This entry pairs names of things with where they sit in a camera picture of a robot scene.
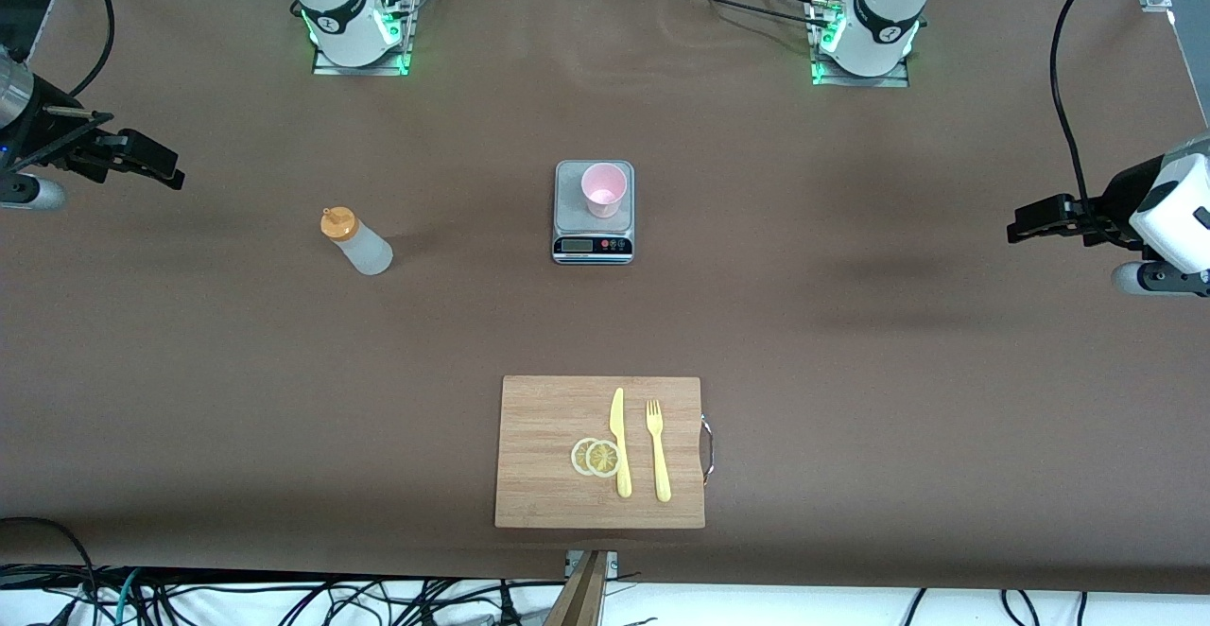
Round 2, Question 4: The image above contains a clear sauce bottle orange cap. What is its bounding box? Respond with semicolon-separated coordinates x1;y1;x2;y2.
320;207;393;276

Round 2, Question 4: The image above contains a pink plastic cup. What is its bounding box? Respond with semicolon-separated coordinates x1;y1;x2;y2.
580;162;630;220

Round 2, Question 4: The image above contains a brown table cover sheet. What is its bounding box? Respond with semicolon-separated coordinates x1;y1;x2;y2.
0;0;1210;597

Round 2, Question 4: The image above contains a silver digital kitchen scale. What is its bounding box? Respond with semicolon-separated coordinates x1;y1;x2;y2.
552;160;635;266

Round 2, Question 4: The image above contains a yellow plastic fork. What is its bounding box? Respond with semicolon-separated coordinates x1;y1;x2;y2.
646;399;672;503

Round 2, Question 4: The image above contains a yellow plastic knife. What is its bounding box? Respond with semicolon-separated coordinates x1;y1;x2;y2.
610;387;632;499

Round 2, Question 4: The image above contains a wooden cutting board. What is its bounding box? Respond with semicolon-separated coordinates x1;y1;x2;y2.
494;375;716;530

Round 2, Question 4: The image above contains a brown wooden beam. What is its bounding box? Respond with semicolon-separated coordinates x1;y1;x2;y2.
544;550;608;626

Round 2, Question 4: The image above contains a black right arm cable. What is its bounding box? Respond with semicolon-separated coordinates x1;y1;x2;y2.
61;0;116;99

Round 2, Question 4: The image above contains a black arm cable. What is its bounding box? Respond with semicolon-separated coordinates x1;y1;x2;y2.
1050;0;1131;220
61;0;116;99

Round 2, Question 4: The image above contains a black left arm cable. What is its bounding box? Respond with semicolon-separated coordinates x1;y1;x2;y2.
1050;0;1131;220

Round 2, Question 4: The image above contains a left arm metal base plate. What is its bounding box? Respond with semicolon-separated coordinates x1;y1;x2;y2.
808;2;910;88

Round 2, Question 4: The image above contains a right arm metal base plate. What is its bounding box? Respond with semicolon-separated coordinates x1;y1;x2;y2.
312;0;417;77

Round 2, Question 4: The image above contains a black base cable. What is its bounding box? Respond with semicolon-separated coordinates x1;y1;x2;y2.
643;0;838;29

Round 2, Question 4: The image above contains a teal floor cable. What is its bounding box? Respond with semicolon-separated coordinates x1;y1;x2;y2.
90;567;143;626

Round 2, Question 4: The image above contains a small metal bracket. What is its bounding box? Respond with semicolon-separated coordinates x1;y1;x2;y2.
564;549;620;582

